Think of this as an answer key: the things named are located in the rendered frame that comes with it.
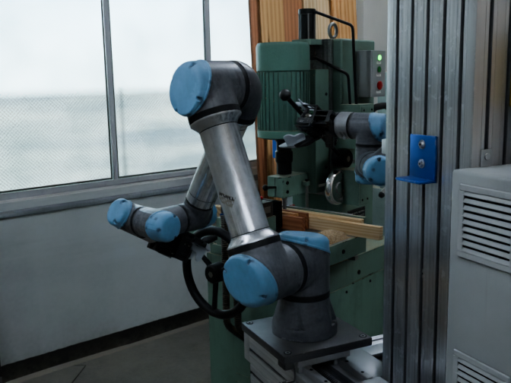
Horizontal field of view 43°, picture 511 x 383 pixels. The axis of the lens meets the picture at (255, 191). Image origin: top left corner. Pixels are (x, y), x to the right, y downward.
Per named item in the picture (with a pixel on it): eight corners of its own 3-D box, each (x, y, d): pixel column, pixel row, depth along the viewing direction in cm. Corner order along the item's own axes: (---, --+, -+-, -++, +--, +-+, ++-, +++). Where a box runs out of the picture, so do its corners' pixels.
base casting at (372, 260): (206, 276, 226) (205, 251, 224) (303, 243, 268) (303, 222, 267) (309, 303, 197) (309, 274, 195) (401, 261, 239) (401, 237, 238)
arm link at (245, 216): (315, 289, 137) (240, 50, 142) (268, 308, 126) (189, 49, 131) (276, 298, 145) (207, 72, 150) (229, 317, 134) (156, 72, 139)
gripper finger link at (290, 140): (270, 138, 190) (296, 123, 187) (280, 147, 195) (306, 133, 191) (272, 146, 189) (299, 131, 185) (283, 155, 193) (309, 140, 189)
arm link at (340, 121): (363, 120, 183) (353, 145, 181) (349, 119, 186) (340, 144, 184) (350, 106, 177) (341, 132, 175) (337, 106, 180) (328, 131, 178)
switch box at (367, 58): (355, 97, 226) (356, 50, 223) (370, 96, 233) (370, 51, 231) (370, 97, 222) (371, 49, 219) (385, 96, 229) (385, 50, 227)
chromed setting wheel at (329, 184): (322, 207, 217) (322, 171, 215) (343, 201, 226) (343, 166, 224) (330, 208, 215) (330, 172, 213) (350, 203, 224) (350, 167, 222)
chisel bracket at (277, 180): (267, 200, 217) (266, 175, 216) (292, 194, 228) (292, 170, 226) (284, 203, 212) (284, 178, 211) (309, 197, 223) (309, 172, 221)
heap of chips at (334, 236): (306, 241, 196) (306, 232, 196) (328, 233, 205) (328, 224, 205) (328, 245, 191) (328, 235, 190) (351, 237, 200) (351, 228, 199)
